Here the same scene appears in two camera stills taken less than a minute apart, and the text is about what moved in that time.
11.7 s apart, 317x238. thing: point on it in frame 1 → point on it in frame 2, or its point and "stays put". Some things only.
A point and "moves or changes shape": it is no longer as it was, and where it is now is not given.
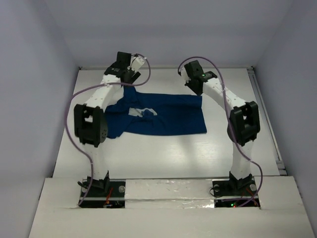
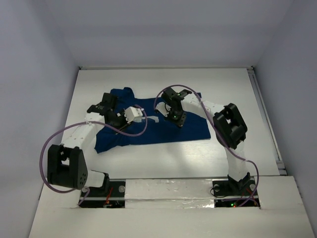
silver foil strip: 169,194 stays put
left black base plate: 97,198 stays put
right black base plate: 237,193 stays put
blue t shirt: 176,114 moves or changes shape
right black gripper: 197,91 → 180,122
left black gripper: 132,77 → 119,123
